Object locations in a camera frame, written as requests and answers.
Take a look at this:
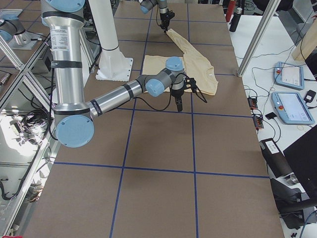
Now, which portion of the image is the near blue teach pendant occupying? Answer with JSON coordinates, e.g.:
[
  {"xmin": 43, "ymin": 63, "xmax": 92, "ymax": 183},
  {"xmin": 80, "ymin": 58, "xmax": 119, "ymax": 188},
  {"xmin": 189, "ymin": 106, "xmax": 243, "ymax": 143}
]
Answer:
[{"xmin": 271, "ymin": 92, "xmax": 315, "ymax": 125}]

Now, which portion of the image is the cream long-sleeve printed shirt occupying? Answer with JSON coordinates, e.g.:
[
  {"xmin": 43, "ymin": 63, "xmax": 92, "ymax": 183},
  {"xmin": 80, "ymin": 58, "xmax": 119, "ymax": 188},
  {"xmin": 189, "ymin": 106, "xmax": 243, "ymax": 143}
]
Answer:
[{"xmin": 142, "ymin": 29, "xmax": 218, "ymax": 96}]

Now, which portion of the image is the orange terminal block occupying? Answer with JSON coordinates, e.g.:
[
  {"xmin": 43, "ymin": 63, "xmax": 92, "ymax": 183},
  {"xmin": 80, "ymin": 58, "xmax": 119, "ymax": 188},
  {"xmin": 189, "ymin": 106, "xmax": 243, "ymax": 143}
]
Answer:
[
  {"xmin": 252, "ymin": 115, "xmax": 264, "ymax": 130},
  {"xmin": 247, "ymin": 97, "xmax": 258, "ymax": 110}
]

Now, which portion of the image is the black monitor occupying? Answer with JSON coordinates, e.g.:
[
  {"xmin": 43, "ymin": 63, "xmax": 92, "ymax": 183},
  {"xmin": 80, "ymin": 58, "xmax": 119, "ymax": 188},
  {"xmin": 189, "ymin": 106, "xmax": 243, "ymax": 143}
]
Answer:
[{"xmin": 283, "ymin": 126, "xmax": 317, "ymax": 198}]

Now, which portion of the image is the far blue teach pendant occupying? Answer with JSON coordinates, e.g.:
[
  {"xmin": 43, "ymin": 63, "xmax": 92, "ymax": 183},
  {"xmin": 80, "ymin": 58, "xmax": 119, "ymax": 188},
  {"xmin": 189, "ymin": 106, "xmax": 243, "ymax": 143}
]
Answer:
[{"xmin": 273, "ymin": 61, "xmax": 305, "ymax": 90}]

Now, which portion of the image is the red water bottle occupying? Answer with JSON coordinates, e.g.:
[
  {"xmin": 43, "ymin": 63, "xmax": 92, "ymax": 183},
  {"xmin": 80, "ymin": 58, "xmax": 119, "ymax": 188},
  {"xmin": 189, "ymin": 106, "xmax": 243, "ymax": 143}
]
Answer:
[{"xmin": 225, "ymin": 0, "xmax": 236, "ymax": 22}]

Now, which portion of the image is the black power adapter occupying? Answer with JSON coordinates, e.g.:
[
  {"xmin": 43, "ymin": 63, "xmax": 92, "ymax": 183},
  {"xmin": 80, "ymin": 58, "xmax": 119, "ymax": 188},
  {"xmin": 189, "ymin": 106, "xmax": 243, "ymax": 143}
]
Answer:
[{"xmin": 304, "ymin": 90, "xmax": 317, "ymax": 103}]

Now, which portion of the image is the black water bottle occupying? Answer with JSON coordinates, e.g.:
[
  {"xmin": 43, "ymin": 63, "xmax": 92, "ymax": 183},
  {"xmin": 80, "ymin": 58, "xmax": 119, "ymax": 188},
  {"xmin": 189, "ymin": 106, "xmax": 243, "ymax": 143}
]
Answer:
[{"xmin": 229, "ymin": 7, "xmax": 243, "ymax": 32}]

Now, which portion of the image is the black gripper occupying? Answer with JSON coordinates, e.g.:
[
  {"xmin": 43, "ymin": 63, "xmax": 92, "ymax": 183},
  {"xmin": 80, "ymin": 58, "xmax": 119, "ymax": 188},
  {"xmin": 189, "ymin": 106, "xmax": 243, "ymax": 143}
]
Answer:
[
  {"xmin": 171, "ymin": 89, "xmax": 184, "ymax": 112},
  {"xmin": 159, "ymin": 13, "xmax": 170, "ymax": 32}
]

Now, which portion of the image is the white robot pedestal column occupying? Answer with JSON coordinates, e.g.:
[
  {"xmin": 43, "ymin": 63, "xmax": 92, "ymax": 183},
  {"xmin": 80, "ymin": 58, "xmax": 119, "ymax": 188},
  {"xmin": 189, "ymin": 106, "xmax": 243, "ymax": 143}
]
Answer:
[{"xmin": 89, "ymin": 0, "xmax": 133, "ymax": 82}]

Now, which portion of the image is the aluminium frame post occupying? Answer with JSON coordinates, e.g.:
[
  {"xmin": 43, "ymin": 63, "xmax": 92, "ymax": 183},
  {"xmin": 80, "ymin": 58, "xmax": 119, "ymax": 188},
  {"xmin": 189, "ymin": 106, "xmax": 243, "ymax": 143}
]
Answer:
[{"xmin": 237, "ymin": 0, "xmax": 281, "ymax": 77}]

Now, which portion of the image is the blue teach pendant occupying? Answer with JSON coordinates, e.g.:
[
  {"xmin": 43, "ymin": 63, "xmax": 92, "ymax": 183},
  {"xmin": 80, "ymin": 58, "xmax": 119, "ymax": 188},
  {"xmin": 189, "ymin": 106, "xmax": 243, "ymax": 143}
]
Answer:
[
  {"xmin": 271, "ymin": 92, "xmax": 315, "ymax": 125},
  {"xmin": 273, "ymin": 61, "xmax": 305, "ymax": 90}
]

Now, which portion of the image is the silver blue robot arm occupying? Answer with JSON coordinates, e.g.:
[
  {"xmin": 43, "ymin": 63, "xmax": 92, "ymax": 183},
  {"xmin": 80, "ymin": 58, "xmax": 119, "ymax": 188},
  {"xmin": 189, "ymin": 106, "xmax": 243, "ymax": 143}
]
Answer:
[
  {"xmin": 41, "ymin": 0, "xmax": 185, "ymax": 148},
  {"xmin": 139, "ymin": 0, "xmax": 175, "ymax": 33}
]

